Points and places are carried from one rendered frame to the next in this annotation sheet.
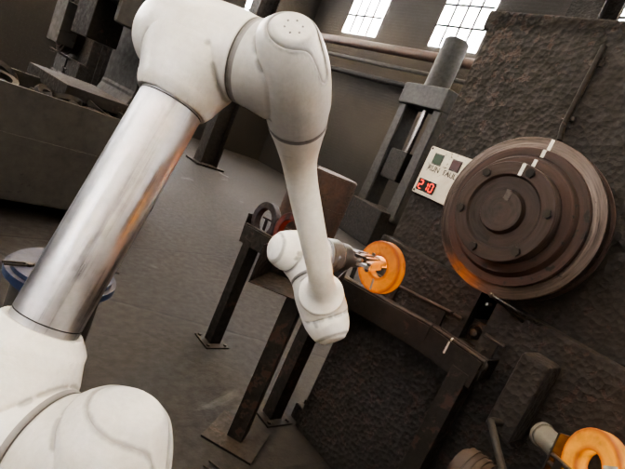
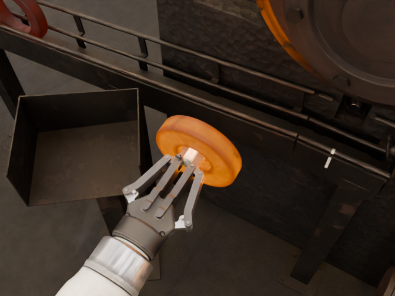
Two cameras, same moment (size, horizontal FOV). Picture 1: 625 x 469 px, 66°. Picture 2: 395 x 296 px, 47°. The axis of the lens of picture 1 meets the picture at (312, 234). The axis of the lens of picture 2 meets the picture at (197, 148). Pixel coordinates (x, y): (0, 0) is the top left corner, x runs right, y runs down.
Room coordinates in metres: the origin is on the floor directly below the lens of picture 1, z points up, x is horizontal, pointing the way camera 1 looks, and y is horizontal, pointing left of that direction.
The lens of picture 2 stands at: (1.00, -0.11, 1.48)
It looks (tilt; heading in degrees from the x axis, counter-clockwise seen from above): 56 degrees down; 344
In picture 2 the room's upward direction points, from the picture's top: straight up
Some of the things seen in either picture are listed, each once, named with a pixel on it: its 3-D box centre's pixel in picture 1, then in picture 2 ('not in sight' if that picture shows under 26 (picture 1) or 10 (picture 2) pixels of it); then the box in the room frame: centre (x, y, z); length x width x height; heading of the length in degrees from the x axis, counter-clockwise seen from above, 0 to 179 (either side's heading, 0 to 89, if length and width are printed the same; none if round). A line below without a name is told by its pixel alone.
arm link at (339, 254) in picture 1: (327, 255); (120, 265); (1.25, -0.06, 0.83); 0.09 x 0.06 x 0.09; 44
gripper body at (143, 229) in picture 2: (347, 257); (147, 224); (1.30, -0.11, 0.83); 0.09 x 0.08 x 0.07; 134
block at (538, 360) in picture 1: (523, 396); not in sight; (1.27, -0.70, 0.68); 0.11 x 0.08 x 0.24; 134
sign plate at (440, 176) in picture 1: (450, 180); not in sight; (1.75, -0.37, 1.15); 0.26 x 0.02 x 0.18; 44
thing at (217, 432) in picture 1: (268, 348); (105, 205); (1.60, -0.02, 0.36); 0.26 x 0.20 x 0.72; 79
